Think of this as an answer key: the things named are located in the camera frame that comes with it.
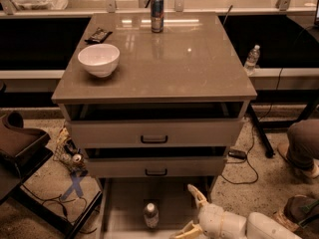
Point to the grey drawer cabinet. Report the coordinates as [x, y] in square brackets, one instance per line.
[188, 71]

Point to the drawer with black handle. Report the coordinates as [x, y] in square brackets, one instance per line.
[156, 162]
[154, 133]

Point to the dark chair on left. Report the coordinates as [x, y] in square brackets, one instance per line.
[22, 152]

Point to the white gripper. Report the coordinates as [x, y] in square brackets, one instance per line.
[217, 220]

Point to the black power adapter with cable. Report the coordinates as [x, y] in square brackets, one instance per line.
[246, 159]

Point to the wire basket with cans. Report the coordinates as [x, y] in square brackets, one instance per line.
[67, 153]

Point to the person's brown trouser leg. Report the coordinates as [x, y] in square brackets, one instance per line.
[303, 149]

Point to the blue energy drink can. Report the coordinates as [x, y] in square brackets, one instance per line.
[157, 15]

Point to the clear water bottle on ledge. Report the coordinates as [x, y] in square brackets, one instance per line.
[252, 59]

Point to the middle drawer with black handle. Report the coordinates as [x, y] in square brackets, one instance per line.
[156, 162]

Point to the clear plastic bottle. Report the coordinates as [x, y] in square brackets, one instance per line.
[151, 215]

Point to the white ceramic bowl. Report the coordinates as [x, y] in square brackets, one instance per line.
[99, 60]

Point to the open bottom drawer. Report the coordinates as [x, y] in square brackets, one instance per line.
[124, 200]

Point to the top drawer with black handle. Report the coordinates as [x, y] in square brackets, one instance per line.
[154, 133]

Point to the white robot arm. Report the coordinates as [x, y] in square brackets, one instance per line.
[259, 226]

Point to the dark snack bar wrapper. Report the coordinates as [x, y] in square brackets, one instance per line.
[99, 36]

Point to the tan shoe near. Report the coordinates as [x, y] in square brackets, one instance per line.
[280, 218]

